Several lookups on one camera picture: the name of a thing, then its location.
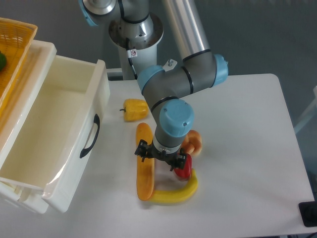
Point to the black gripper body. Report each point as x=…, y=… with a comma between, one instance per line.
x=162, y=156

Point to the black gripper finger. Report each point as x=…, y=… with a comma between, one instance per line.
x=143, y=150
x=178, y=160

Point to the long orange bread loaf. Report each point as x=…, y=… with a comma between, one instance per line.
x=145, y=175

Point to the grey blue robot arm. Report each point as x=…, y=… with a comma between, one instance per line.
x=164, y=91

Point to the knotted bread roll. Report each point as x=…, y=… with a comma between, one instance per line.
x=192, y=143

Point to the red bell pepper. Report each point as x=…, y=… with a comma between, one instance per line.
x=184, y=173

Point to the yellow banana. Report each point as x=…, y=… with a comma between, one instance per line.
x=178, y=195

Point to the yellow bell pepper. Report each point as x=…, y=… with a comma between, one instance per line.
x=134, y=109

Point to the white plastic drawer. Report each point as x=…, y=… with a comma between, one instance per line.
x=45, y=155

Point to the black device at table edge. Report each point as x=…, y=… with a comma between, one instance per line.
x=308, y=211

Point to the green vegetable in basket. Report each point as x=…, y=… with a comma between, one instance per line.
x=3, y=61

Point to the yellow plastic basket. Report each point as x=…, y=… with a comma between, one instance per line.
x=15, y=40

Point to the black drawer handle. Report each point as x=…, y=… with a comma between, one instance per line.
x=92, y=137

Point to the white mounting bracket with bolt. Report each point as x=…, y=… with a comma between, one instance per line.
x=169, y=65

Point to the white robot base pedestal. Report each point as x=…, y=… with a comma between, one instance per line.
x=137, y=44

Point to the white drawer cabinet frame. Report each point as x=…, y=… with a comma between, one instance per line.
x=36, y=66

